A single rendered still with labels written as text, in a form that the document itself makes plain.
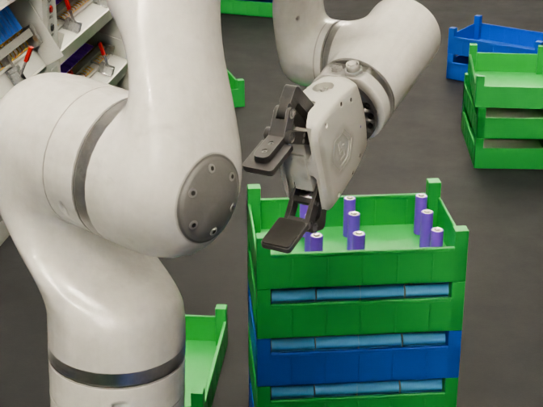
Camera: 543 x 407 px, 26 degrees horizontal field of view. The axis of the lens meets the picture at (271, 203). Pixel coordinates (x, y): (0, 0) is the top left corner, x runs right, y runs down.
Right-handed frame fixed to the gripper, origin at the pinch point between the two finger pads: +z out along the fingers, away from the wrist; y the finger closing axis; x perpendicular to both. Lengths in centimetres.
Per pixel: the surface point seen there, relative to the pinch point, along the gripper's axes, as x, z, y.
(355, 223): 19, -45, 44
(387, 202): 20, -57, 49
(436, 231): 7, -47, 44
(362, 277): 14, -37, 46
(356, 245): 16, -40, 43
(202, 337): 57, -47, 82
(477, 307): 18, -83, 96
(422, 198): 14, -57, 47
